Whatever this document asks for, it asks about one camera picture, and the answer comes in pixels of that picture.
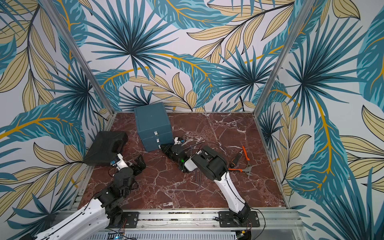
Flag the black plastic case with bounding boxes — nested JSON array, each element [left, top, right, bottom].
[[84, 131, 128, 167]]

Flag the orange handled tool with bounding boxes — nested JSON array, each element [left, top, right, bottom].
[[228, 146, 253, 176]]

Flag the teal drawer cabinet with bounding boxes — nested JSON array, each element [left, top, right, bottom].
[[134, 102, 174, 152]]

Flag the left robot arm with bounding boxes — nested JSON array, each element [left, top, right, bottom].
[[21, 154, 146, 240]]

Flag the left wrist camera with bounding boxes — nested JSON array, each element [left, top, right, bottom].
[[110, 154, 129, 171]]

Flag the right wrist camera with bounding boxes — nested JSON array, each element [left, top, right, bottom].
[[174, 137, 186, 145]]

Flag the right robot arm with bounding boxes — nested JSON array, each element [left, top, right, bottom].
[[160, 144, 251, 225]]

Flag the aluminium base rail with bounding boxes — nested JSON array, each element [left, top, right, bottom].
[[44, 209, 307, 240]]

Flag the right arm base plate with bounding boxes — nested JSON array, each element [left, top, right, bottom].
[[215, 211, 261, 228]]

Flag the dark pencil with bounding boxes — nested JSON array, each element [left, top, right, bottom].
[[184, 140, 206, 151]]

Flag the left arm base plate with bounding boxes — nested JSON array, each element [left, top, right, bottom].
[[108, 212, 140, 229]]

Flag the small circuit board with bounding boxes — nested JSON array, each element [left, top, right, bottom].
[[107, 232, 124, 240]]

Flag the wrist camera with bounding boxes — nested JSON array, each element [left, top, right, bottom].
[[174, 137, 186, 145], [110, 154, 129, 171]]

